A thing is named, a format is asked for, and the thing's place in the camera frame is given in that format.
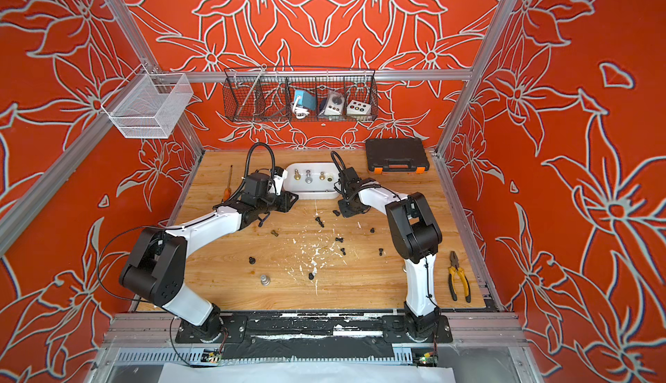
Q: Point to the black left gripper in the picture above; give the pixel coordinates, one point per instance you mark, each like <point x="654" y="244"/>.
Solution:
<point x="285" y="204"/>

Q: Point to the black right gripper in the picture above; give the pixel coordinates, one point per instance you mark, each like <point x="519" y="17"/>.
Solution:
<point x="342" y="203"/>

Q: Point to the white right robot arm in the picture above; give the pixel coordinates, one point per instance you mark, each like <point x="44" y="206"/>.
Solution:
<point x="416" y="237"/>

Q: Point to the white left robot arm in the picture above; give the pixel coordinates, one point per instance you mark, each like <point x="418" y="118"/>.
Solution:
<point x="156" y="267"/>

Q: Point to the white plastic storage box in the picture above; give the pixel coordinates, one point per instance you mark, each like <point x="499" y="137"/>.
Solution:
<point x="318" y="189"/>

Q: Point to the white dotted box in basket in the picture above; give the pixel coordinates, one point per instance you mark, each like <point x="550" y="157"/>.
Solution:
<point x="358" y="109"/>

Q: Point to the blue box in basket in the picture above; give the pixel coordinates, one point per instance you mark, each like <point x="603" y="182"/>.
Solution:
<point x="303" y="102"/>

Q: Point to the black tool case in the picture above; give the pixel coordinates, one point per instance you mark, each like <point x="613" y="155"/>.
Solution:
<point x="396" y="155"/>

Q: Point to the white device in basket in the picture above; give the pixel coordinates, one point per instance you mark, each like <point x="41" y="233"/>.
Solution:
<point x="333" y="105"/>

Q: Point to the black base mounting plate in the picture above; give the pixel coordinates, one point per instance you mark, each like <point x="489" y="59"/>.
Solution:
<point x="314" y="334"/>

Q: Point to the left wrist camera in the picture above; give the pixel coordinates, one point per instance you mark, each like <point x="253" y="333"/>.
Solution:
<point x="279" y="176"/>

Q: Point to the orange handled screwdriver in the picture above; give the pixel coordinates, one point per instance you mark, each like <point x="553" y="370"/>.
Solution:
<point x="228" y="190"/>

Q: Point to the black wire wall basket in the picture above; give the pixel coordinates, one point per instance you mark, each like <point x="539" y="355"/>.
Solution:
<point x="264" y="94"/>

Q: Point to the yellow handled pliers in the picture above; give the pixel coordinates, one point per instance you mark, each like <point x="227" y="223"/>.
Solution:
<point x="457" y="274"/>

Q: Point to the clear plastic wall bin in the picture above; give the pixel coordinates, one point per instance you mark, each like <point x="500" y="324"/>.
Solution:
<point x="148" y="107"/>

